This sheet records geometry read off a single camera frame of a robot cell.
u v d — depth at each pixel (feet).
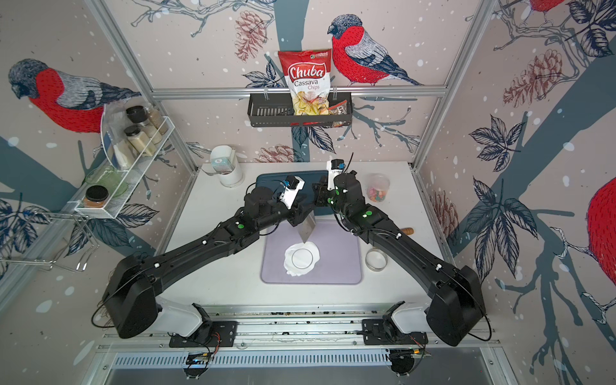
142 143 2.54
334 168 2.16
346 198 1.89
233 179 3.61
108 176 2.31
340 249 3.05
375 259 2.96
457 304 1.30
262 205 1.91
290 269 2.87
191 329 2.00
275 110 3.50
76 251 2.20
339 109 2.82
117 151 2.25
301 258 2.95
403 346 2.34
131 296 1.33
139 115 2.58
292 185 2.08
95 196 1.95
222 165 3.48
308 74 2.62
